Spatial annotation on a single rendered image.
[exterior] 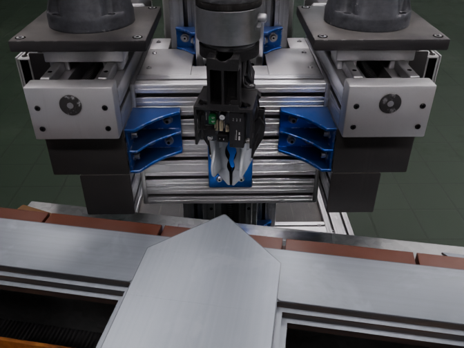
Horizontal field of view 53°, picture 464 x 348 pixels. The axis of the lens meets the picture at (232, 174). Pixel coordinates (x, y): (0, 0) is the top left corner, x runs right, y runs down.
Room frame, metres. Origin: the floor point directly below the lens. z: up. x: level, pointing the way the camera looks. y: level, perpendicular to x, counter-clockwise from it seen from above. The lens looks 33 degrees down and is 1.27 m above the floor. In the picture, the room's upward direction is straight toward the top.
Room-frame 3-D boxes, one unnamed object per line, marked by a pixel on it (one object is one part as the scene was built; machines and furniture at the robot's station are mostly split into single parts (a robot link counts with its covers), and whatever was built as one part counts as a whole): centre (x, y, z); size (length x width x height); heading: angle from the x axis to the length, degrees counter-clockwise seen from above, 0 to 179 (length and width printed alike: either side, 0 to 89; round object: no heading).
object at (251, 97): (0.54, 0.00, 1.04); 0.09 x 0.08 x 0.12; 172
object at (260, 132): (0.56, -0.02, 0.98); 0.05 x 0.02 x 0.09; 82
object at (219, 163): (0.55, 0.02, 0.93); 0.06 x 0.03 x 0.09; 172
